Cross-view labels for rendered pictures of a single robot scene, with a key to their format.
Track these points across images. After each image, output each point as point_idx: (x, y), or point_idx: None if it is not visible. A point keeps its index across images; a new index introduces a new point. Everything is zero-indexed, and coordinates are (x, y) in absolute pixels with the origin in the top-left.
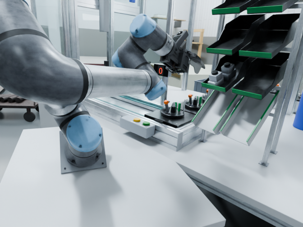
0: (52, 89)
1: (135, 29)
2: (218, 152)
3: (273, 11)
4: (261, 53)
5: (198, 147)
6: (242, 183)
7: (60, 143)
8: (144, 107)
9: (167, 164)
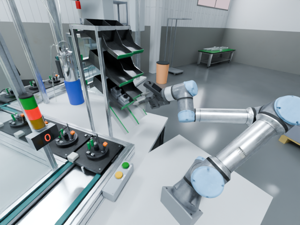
0: None
1: (197, 91)
2: (126, 135)
3: (140, 52)
4: (140, 74)
5: None
6: (153, 129)
7: (196, 215)
8: (42, 195)
9: (153, 156)
